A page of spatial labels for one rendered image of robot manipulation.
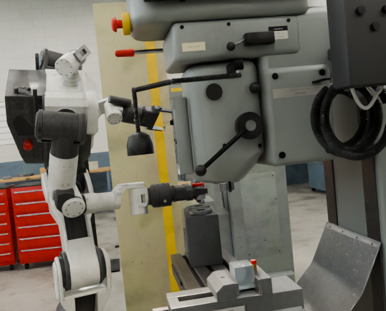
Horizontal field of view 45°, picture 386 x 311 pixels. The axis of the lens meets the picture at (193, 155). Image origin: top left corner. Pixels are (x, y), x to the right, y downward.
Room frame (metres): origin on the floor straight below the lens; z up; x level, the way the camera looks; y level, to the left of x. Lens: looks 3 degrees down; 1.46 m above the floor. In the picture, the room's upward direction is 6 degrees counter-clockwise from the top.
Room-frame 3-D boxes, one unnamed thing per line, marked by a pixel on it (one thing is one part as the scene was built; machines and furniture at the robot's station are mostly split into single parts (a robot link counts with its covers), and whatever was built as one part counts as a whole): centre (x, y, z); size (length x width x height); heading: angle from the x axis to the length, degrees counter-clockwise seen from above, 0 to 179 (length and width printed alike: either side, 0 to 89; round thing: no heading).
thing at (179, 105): (1.30, 0.03, 1.45); 0.04 x 0.04 x 0.21; 10
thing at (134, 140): (1.27, 0.14, 1.44); 0.07 x 0.07 x 0.06
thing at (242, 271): (1.24, -0.10, 1.06); 0.06 x 0.05 x 0.06; 9
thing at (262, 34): (1.20, -0.17, 1.66); 0.12 x 0.04 x 0.04; 100
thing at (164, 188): (1.77, 0.08, 1.23); 0.13 x 0.12 x 0.10; 9
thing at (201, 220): (1.83, 0.00, 1.05); 0.22 x 0.12 x 0.20; 3
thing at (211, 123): (1.32, -0.09, 1.47); 0.21 x 0.19 x 0.32; 10
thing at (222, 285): (1.23, -0.04, 1.04); 0.12 x 0.06 x 0.04; 9
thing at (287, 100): (1.35, -0.28, 1.47); 0.24 x 0.19 x 0.26; 10
